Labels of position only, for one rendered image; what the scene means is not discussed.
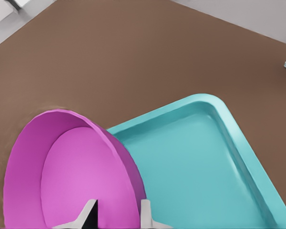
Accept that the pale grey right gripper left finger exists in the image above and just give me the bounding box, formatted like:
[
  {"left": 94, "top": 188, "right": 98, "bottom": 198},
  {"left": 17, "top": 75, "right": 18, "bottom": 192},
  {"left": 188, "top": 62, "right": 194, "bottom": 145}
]
[{"left": 52, "top": 199, "right": 99, "bottom": 229}]

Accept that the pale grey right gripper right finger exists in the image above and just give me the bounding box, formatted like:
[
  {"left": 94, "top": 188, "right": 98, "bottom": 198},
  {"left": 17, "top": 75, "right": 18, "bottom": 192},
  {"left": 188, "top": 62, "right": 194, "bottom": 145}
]
[{"left": 140, "top": 199, "right": 174, "bottom": 229}]

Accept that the purple plate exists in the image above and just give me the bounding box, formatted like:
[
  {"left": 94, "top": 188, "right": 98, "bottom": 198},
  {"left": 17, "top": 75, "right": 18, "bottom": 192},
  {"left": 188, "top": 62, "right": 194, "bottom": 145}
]
[{"left": 3, "top": 108, "right": 147, "bottom": 229}]

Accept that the teal tray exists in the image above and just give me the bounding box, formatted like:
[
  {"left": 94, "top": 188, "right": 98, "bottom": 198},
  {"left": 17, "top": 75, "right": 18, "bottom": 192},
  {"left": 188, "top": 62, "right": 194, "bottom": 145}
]
[{"left": 106, "top": 93, "right": 286, "bottom": 229}]

